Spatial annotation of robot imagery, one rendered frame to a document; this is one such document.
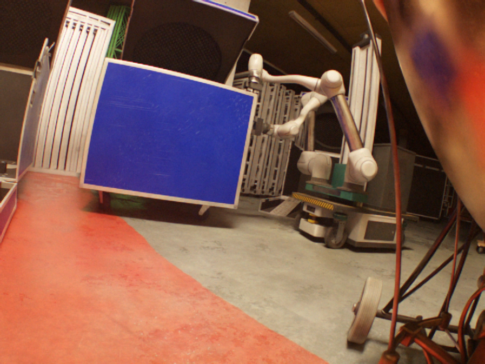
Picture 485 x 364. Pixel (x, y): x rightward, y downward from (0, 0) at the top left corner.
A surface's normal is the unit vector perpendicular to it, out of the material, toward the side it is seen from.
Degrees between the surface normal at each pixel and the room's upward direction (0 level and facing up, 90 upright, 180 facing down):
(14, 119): 90
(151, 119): 90
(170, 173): 90
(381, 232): 90
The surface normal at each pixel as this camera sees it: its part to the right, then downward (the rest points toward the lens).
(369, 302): -0.26, -0.65
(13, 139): 0.62, 0.15
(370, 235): 0.27, 0.09
